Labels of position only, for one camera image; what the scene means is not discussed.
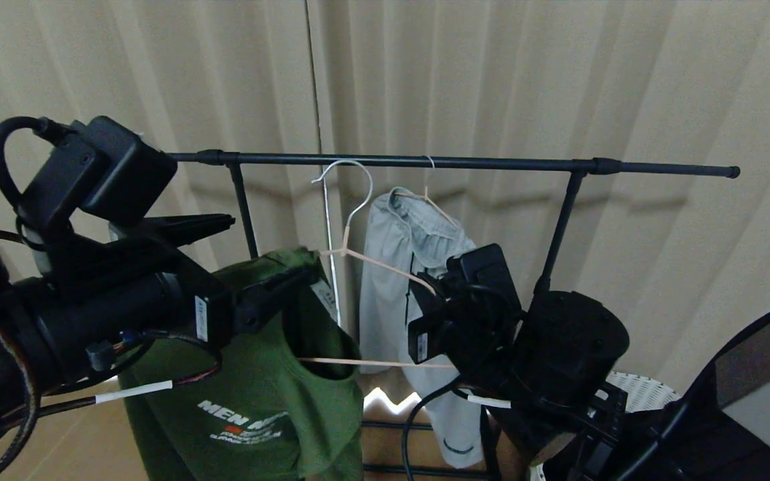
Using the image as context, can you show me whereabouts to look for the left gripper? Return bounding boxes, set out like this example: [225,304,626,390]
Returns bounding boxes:
[14,213,313,393]

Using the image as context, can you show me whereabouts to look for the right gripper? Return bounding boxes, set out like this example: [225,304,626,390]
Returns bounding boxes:
[407,286,527,403]

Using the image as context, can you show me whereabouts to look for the green printed t-shirt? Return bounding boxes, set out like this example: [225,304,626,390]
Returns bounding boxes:
[118,247,365,481]

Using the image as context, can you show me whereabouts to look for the pale grey shorts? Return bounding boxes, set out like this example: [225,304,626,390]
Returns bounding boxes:
[358,187,487,470]

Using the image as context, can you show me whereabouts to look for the pink clothes hanger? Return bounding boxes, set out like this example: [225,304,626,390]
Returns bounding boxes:
[392,156,459,228]
[298,159,458,370]

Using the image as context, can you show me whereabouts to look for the white laundry basket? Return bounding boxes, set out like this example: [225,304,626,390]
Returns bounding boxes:
[599,371,681,416]

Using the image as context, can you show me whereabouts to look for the black clothes rack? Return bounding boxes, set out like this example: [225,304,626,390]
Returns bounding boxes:
[168,150,741,481]

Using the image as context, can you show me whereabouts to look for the beige curtain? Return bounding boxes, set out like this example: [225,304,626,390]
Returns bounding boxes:
[0,0,770,472]

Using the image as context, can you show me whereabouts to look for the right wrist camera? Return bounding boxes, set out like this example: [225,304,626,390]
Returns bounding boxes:
[447,243,523,316]

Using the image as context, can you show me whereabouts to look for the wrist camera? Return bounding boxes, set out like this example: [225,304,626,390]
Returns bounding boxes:
[447,243,523,316]
[16,116,179,265]

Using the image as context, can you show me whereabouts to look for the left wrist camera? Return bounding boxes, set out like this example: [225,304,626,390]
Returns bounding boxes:
[16,116,179,265]

